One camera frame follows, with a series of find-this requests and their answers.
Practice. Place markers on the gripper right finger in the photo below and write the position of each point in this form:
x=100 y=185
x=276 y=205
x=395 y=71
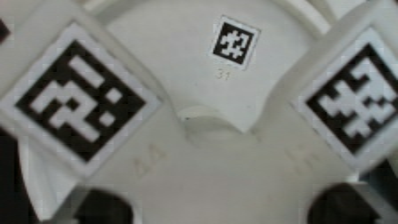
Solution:
x=351 y=204

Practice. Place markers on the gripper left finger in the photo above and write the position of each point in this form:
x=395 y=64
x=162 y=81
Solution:
x=93 y=207

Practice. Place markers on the white cross-shaped table base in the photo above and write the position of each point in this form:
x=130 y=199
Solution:
x=207 y=173

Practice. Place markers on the white round table top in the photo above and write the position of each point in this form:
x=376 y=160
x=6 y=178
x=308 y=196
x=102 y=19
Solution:
x=189 y=76

